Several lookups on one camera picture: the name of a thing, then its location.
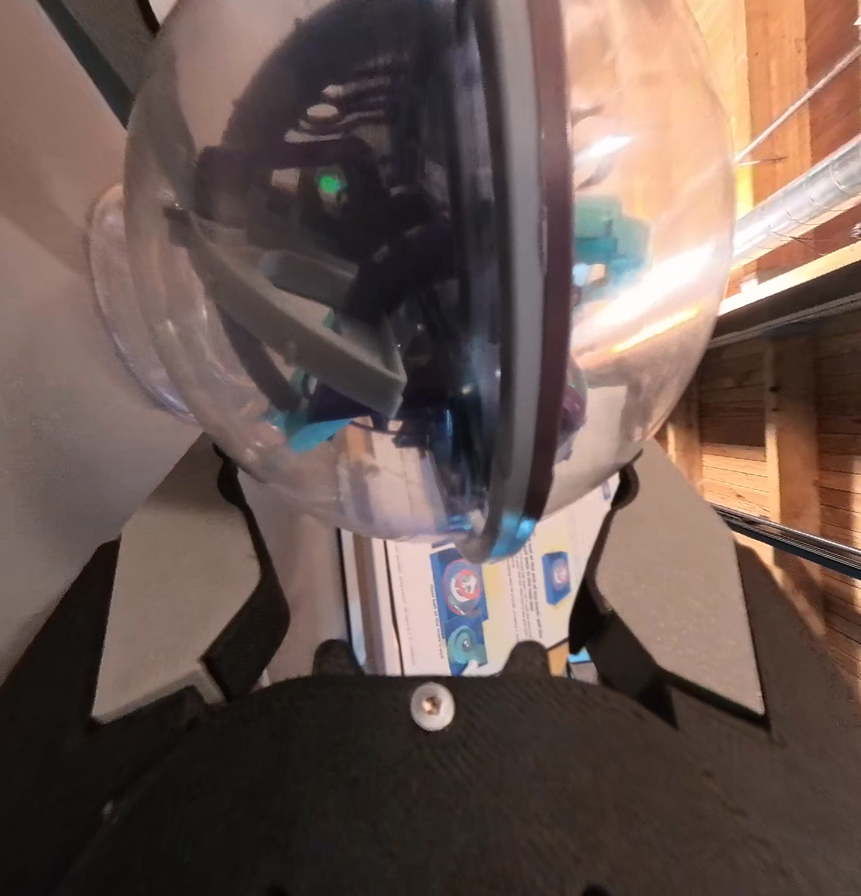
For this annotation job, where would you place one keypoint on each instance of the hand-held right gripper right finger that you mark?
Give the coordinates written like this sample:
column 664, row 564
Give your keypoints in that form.
column 675, row 595

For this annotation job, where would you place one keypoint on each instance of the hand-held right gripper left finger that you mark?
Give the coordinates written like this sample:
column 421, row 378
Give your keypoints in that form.
column 171, row 602

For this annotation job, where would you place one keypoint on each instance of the printed instruction sheet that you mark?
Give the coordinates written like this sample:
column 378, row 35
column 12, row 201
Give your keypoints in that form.
column 416, row 602

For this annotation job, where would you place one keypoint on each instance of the silver air duct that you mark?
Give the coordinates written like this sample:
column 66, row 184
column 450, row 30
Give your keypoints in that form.
column 808, row 189

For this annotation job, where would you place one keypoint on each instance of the black ceiling rail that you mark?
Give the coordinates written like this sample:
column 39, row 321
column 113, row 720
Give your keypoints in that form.
column 808, row 542

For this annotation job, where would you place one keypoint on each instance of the clear plastic maze ball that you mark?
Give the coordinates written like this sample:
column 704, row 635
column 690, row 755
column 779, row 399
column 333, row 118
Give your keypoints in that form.
column 402, row 280

